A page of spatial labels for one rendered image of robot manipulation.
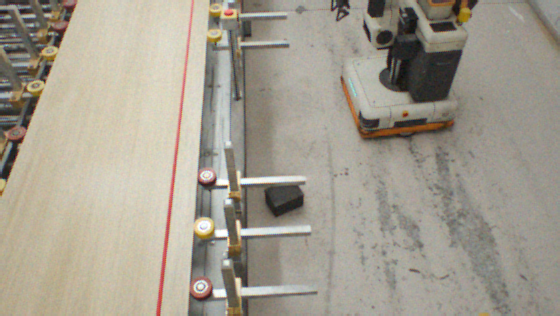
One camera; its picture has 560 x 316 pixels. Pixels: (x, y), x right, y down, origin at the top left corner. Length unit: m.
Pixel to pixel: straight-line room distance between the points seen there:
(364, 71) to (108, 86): 1.78
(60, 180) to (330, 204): 1.60
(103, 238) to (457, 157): 2.37
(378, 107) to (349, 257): 1.02
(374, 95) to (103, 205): 1.98
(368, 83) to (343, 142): 0.44
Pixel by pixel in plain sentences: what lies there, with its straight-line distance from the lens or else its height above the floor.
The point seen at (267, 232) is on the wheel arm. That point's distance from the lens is 1.94.
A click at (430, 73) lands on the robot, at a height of 0.54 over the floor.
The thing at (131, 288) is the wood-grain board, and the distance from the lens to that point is 1.85.
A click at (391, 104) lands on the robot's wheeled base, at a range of 3.31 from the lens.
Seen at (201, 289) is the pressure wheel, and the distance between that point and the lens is 1.79.
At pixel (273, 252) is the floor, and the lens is 2.87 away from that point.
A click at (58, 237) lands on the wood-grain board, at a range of 2.05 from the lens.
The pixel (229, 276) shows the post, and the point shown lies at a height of 1.08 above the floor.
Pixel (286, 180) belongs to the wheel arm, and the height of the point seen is 0.85.
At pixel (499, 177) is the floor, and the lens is 3.47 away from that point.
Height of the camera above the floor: 2.50
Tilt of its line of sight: 50 degrees down
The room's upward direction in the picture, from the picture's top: straight up
